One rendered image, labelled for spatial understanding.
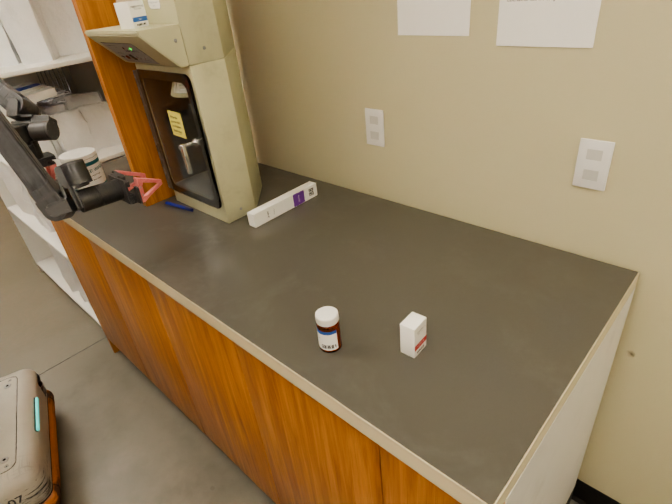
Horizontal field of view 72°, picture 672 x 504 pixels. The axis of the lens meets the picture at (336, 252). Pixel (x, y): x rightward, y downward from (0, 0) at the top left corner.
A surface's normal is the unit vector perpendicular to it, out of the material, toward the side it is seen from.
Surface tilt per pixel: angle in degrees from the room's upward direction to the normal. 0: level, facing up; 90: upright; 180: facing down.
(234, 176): 90
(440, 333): 0
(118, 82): 90
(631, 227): 90
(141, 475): 0
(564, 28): 90
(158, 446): 0
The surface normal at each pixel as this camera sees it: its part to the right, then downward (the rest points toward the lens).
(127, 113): 0.73, 0.30
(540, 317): -0.10, -0.85
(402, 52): -0.68, 0.44
